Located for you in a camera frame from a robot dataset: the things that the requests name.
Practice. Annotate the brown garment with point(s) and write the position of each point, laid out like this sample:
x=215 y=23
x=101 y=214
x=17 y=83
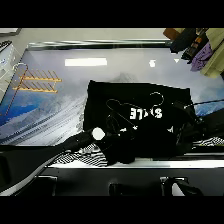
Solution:
x=170 y=33

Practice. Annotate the black garment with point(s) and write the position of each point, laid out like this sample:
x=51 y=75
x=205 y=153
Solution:
x=183 y=40

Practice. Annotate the purple garment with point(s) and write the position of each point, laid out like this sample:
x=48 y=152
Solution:
x=201 y=60

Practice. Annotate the silver frame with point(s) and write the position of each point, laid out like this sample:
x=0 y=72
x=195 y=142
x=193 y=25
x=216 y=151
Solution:
x=150 y=163

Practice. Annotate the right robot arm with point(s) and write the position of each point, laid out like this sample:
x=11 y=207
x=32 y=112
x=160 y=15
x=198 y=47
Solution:
x=210 y=126

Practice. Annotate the pale green garment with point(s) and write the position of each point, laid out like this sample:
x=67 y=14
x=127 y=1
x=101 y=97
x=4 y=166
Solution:
x=216 y=56

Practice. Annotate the black shirt with striped sleeves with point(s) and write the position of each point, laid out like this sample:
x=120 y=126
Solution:
x=140 y=96

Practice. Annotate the orange clothes hanger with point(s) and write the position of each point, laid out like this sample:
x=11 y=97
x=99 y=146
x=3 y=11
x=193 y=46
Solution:
x=40 y=79

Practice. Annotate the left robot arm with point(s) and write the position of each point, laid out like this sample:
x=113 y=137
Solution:
x=30 y=163

